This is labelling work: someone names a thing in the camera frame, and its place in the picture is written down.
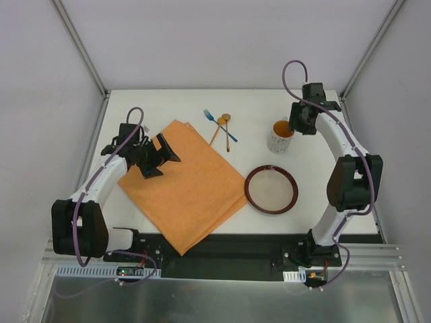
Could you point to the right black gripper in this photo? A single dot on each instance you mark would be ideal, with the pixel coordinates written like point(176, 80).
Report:
point(300, 122)

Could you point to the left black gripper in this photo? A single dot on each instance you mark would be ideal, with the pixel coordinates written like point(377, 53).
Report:
point(155, 157)

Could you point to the white floral mug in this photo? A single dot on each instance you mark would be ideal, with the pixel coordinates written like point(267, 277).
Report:
point(280, 137)

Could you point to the orange cloth placemat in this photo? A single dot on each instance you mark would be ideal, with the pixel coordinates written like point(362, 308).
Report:
point(194, 196)

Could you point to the gold spoon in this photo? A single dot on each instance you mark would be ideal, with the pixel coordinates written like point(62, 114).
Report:
point(227, 117)
point(220, 121)

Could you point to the red rimmed plate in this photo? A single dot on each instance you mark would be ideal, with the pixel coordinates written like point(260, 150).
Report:
point(271, 189)

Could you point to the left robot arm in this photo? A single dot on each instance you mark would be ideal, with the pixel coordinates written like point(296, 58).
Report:
point(78, 225)

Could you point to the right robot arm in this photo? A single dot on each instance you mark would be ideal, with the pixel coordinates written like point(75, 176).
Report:
point(353, 186)

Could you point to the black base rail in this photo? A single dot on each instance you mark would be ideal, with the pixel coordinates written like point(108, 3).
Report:
point(239, 257)

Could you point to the left white cable duct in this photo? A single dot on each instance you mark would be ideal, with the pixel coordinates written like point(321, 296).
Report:
point(107, 271)

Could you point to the white cable duct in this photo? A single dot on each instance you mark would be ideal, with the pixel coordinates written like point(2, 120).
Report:
point(107, 271)
point(294, 276)

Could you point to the right aluminium frame post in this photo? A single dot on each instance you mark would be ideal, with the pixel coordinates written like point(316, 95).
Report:
point(372, 47)

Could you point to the aluminium frame post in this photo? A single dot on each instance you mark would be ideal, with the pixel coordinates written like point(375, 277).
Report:
point(372, 47)
point(71, 30)

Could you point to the aluminium front rail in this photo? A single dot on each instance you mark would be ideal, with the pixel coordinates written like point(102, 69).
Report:
point(363, 257)

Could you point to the right white cable duct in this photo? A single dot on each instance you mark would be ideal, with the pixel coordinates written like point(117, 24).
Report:
point(294, 276)

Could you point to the left aluminium frame post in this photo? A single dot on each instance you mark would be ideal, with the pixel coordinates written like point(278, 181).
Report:
point(71, 30)

